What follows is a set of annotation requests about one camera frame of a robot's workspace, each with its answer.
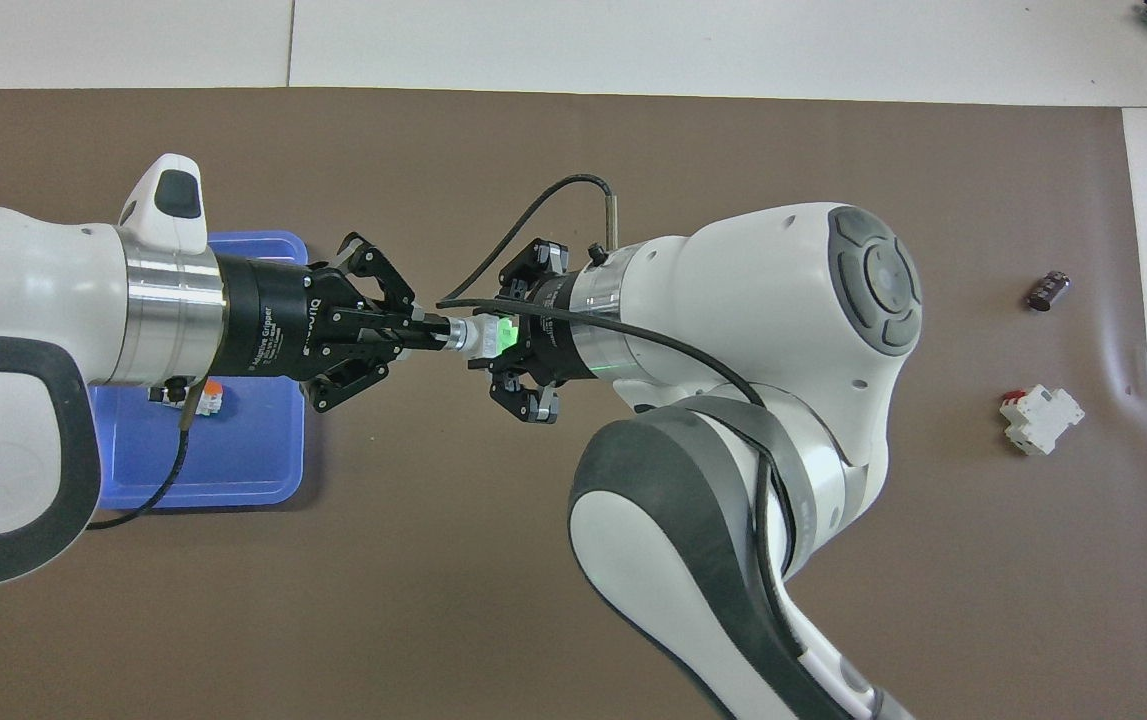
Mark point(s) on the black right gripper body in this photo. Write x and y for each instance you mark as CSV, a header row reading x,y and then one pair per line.
x,y
548,330

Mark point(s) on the brown table mat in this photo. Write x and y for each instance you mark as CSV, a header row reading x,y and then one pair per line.
x,y
433,600

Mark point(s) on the blue plastic tray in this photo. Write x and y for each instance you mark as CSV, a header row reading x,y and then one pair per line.
x,y
243,450

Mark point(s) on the white red circuit breaker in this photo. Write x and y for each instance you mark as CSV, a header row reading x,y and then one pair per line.
x,y
1043,415

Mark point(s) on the orange white knob switch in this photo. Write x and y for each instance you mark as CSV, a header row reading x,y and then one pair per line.
x,y
211,393

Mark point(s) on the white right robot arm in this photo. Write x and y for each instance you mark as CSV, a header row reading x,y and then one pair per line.
x,y
753,290

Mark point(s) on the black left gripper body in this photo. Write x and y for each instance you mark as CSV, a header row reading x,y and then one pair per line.
x,y
283,320

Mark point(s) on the small dark cylindrical component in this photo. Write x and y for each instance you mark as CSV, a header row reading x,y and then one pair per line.
x,y
1049,290

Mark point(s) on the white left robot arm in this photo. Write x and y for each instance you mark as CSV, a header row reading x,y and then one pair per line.
x,y
23,280

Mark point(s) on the green white knob switch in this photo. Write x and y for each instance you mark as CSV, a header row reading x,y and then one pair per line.
x,y
488,338

